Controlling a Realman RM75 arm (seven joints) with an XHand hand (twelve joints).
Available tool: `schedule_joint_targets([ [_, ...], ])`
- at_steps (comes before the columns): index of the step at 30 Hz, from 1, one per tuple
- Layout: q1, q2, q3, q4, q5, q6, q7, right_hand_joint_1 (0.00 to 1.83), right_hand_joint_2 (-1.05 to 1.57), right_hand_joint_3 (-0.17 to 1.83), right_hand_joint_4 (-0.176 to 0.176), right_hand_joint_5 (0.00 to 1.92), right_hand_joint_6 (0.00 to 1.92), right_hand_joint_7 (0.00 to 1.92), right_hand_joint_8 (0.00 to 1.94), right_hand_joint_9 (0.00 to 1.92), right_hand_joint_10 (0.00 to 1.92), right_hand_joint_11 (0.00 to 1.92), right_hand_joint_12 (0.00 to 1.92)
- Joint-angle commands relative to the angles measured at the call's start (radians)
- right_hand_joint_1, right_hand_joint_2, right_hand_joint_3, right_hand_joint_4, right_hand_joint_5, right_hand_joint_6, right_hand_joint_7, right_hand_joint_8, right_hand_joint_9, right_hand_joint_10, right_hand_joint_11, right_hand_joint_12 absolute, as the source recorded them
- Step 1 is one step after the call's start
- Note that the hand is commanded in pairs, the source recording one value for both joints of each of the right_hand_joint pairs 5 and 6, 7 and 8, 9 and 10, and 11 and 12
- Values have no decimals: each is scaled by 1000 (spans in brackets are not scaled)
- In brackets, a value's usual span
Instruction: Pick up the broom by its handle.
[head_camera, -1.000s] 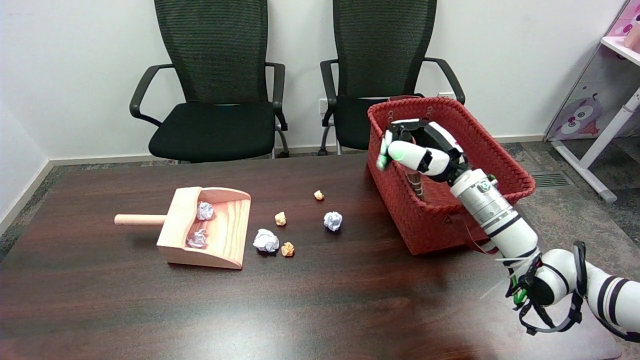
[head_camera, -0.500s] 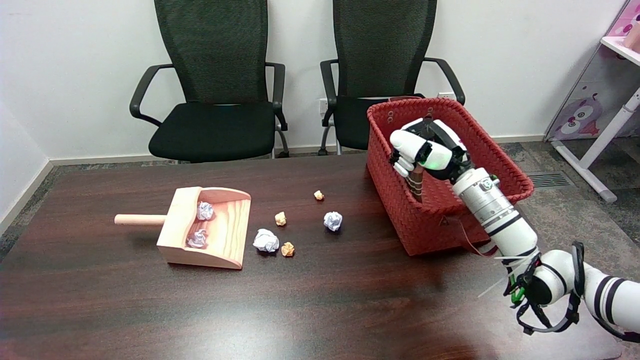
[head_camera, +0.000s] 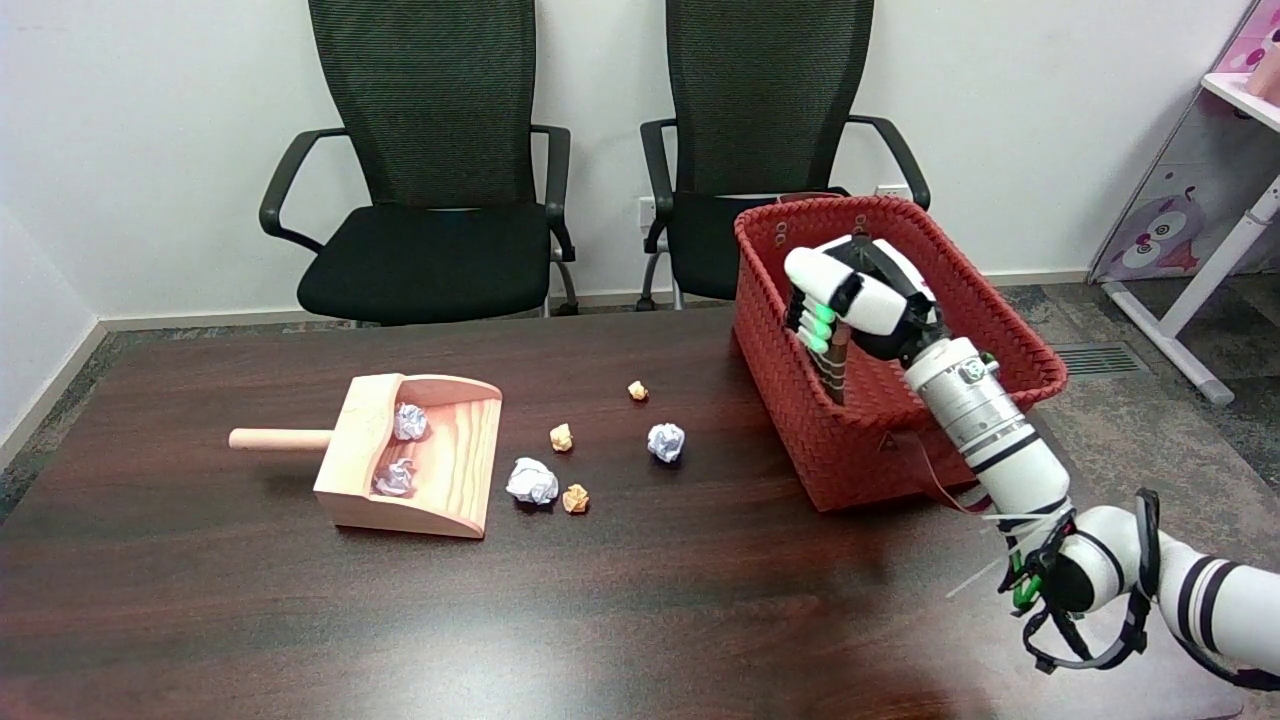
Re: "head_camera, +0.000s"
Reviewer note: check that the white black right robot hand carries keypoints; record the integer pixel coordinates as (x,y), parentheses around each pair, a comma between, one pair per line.
(880,300)

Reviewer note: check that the large white crumpled paper ball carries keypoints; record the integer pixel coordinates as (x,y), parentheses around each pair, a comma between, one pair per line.
(531,481)

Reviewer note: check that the red woven basket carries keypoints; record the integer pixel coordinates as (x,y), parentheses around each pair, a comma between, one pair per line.
(960,300)

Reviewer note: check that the white wall socket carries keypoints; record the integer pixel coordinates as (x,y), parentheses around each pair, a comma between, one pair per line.
(645,212)
(892,189)

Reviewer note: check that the metal floor vent grille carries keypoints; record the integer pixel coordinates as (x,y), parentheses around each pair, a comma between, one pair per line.
(1104,358)

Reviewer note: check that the black mesh office chair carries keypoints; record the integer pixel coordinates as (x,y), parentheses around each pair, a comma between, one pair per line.
(760,100)
(430,200)

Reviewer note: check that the white desk leg frame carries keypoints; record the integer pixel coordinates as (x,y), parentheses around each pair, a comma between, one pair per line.
(1200,290)

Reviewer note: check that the tiny orange crumpled paper ball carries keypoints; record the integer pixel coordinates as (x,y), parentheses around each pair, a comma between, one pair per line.
(637,390)

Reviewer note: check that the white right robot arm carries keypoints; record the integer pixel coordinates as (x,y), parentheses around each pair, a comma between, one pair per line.
(1010,440)

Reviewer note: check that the wooden dustpan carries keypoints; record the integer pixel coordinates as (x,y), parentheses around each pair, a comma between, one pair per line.
(440,460)

